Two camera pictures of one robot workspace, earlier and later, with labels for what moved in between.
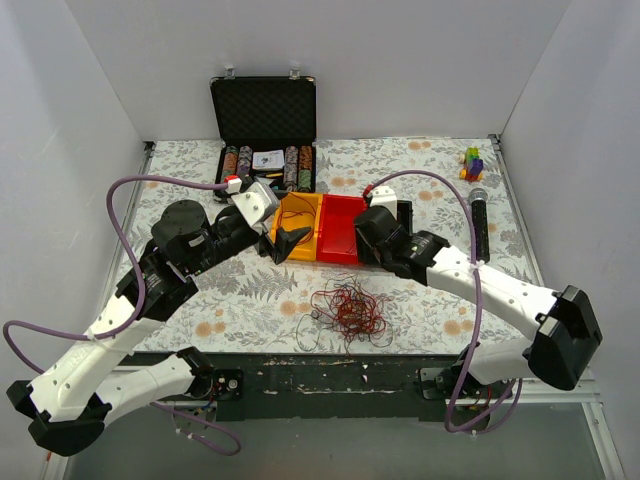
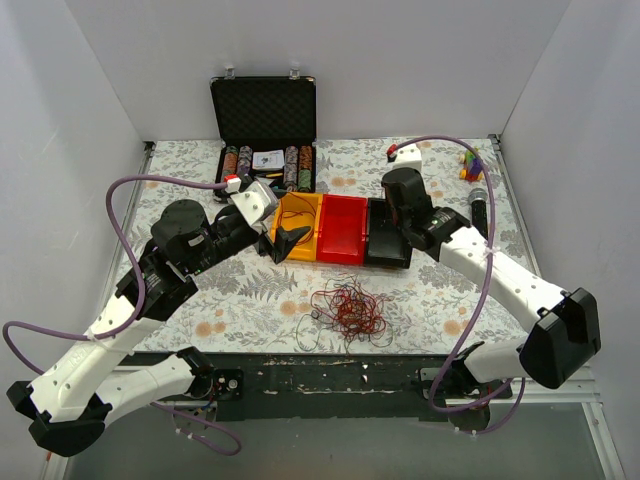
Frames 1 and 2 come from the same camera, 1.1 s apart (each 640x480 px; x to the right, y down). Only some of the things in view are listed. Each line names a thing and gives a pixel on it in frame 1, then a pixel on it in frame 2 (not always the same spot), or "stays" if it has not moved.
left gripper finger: [265, 246] stays
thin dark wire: [309, 328] stays
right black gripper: [367, 245] to [396, 220]
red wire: [288, 214] stays
